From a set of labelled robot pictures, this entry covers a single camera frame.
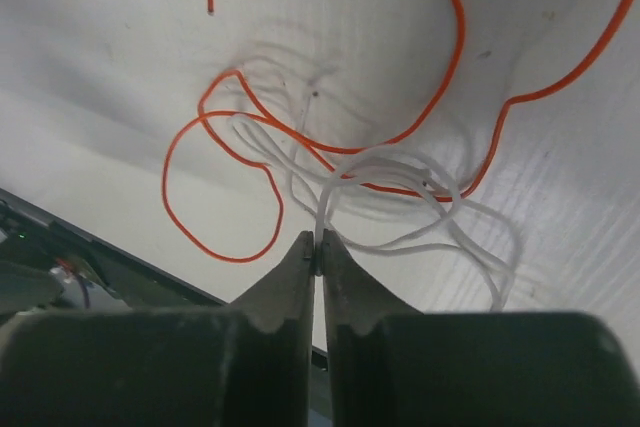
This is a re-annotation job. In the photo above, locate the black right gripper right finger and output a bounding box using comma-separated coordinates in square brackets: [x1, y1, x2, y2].
[320, 231, 639, 426]

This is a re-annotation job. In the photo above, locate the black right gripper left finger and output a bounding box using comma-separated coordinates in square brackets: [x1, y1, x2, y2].
[1, 231, 314, 426]

